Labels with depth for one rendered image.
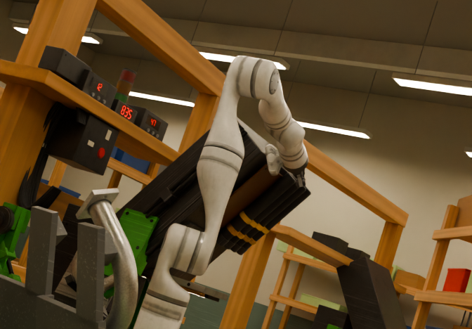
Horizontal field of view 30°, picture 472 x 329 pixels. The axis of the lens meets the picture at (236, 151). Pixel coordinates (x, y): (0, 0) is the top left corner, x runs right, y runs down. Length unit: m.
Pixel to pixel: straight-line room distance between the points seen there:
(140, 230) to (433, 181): 9.74
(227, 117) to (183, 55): 1.27
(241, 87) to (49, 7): 0.85
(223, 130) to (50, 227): 0.76
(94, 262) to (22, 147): 1.51
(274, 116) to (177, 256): 0.47
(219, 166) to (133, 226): 0.73
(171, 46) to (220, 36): 8.81
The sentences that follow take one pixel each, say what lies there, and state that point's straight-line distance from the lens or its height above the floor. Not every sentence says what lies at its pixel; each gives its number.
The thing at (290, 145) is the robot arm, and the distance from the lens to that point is 2.26.
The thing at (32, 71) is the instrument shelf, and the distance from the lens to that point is 2.47.
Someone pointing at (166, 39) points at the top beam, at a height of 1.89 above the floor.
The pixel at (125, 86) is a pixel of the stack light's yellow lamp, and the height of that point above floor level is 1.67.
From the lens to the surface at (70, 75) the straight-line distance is 2.59.
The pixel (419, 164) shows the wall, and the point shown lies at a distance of 12.25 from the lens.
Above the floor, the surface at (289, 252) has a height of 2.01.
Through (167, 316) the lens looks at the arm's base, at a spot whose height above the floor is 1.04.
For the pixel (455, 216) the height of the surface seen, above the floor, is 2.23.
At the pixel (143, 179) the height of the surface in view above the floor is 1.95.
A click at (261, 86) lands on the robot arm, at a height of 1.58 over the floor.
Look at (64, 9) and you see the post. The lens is 2.64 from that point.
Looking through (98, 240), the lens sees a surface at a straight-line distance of 1.10.
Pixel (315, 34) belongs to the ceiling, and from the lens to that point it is 11.15.
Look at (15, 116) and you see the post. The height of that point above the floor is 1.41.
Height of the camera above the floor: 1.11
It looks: 9 degrees up
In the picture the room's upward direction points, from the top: 19 degrees clockwise
